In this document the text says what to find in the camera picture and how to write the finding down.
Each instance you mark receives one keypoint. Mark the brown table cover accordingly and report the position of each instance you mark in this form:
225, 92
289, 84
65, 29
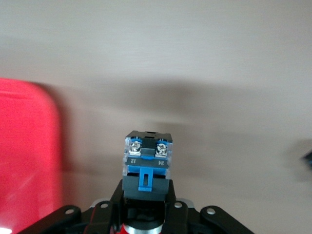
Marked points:
170, 48

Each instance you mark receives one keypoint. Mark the red push button switch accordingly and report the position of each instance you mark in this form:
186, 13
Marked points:
146, 170

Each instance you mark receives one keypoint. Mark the red plastic tray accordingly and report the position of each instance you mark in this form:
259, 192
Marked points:
24, 146

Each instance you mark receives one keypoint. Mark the green push button switch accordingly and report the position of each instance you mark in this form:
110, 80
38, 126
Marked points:
307, 159

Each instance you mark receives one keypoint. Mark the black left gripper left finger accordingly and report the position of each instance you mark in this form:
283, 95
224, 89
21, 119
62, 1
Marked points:
97, 219

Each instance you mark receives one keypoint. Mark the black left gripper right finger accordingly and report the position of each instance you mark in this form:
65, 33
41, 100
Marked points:
190, 219

